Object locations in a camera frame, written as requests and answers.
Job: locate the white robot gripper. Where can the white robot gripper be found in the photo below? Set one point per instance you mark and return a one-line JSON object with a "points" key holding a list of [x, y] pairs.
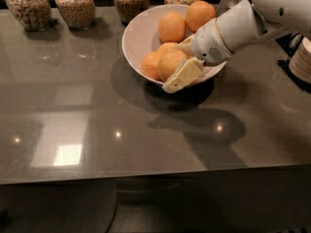
{"points": [[207, 45]]}

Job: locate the left lower orange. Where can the left lower orange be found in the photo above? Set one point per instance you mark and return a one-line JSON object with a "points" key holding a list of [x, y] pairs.
{"points": [[149, 65]]}

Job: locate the middle hidden orange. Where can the middle hidden orange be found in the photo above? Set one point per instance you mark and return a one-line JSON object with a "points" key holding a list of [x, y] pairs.
{"points": [[166, 46]]}

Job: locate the top right orange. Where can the top right orange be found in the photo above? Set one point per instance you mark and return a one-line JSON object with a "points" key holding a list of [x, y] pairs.
{"points": [[199, 13]]}

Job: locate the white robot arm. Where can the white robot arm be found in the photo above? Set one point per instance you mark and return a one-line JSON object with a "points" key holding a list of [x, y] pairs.
{"points": [[247, 22]]}

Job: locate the white ceramic bowl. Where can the white ceramic bowl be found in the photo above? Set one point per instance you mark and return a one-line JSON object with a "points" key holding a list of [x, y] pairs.
{"points": [[140, 36]]}

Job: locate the leftmost glass grain jar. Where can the leftmost glass grain jar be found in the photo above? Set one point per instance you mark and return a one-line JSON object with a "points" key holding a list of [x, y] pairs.
{"points": [[33, 15]]}

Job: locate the large orange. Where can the large orange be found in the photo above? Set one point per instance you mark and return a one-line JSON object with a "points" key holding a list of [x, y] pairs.
{"points": [[169, 62]]}

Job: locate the white ribbed container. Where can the white ribbed container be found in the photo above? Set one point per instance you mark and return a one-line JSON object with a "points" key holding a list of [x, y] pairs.
{"points": [[300, 64]]}

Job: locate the top left orange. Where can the top left orange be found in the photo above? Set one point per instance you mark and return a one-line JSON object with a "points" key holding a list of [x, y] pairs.
{"points": [[171, 27]]}

